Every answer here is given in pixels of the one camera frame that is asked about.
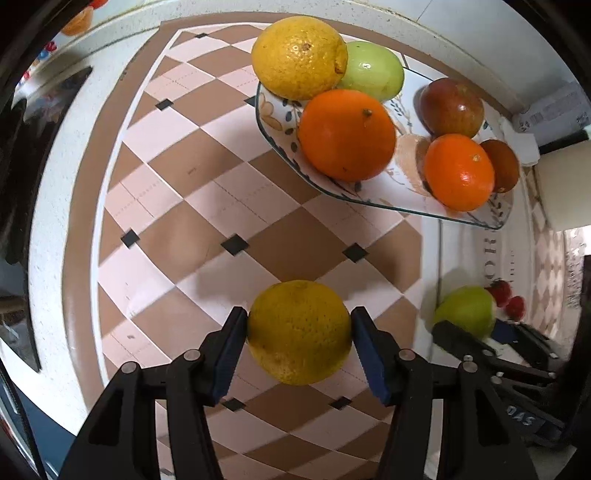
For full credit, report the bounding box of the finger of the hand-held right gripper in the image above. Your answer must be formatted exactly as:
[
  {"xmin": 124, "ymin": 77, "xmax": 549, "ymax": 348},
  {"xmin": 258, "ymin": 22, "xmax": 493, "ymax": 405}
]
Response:
[
  {"xmin": 489, "ymin": 320, "xmax": 563, "ymax": 360},
  {"xmin": 431, "ymin": 320, "xmax": 557, "ymax": 391}
]

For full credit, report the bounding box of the green apple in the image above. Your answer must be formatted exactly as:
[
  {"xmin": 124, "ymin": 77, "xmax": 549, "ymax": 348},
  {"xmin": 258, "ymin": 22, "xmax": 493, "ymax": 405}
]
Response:
[
  {"xmin": 433, "ymin": 285, "xmax": 497, "ymax": 340},
  {"xmin": 336, "ymin": 41, "xmax": 405, "ymax": 103}
]

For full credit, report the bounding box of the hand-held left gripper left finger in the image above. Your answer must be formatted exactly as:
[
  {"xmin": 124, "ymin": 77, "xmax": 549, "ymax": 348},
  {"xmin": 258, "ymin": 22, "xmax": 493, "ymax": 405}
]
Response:
[{"xmin": 58, "ymin": 305, "xmax": 250, "ymax": 480}]

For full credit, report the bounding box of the colourful wall sticker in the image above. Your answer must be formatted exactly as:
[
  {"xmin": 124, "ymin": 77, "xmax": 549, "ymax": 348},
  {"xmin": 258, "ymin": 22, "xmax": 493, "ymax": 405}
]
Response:
[{"xmin": 18, "ymin": 0, "xmax": 109, "ymax": 93}]

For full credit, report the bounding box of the orange tangerine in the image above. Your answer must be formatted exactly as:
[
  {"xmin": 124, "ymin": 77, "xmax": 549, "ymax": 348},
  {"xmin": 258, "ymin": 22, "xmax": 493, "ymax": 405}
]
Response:
[
  {"xmin": 423, "ymin": 134, "xmax": 496, "ymax": 212},
  {"xmin": 298, "ymin": 89, "xmax": 398, "ymax": 182}
]

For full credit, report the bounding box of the yellow orange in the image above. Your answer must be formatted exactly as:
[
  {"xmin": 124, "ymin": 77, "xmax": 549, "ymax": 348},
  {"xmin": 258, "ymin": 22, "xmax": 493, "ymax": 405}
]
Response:
[
  {"xmin": 247, "ymin": 279, "xmax": 353, "ymax": 386},
  {"xmin": 252, "ymin": 15, "xmax": 348, "ymax": 101}
]

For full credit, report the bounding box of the checkered brown tablecloth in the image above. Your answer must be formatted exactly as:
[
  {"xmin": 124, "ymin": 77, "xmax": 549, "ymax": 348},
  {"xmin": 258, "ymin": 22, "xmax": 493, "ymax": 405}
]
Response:
[{"xmin": 65, "ymin": 21, "xmax": 587, "ymax": 480}]

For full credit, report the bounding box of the floral ceramic plate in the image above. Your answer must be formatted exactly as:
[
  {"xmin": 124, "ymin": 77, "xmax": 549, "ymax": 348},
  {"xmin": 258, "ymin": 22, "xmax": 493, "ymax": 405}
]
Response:
[{"xmin": 255, "ymin": 65, "xmax": 515, "ymax": 230}]

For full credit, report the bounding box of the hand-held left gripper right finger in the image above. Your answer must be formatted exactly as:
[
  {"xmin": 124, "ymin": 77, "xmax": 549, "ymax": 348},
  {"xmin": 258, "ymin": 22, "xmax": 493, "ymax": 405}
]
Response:
[{"xmin": 350, "ymin": 307, "xmax": 539, "ymax": 480}]

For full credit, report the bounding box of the dark red apple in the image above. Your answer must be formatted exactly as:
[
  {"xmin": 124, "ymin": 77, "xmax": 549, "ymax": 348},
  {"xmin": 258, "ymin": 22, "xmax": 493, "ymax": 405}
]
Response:
[
  {"xmin": 419, "ymin": 78, "xmax": 485, "ymax": 139},
  {"xmin": 480, "ymin": 138, "xmax": 521, "ymax": 193}
]

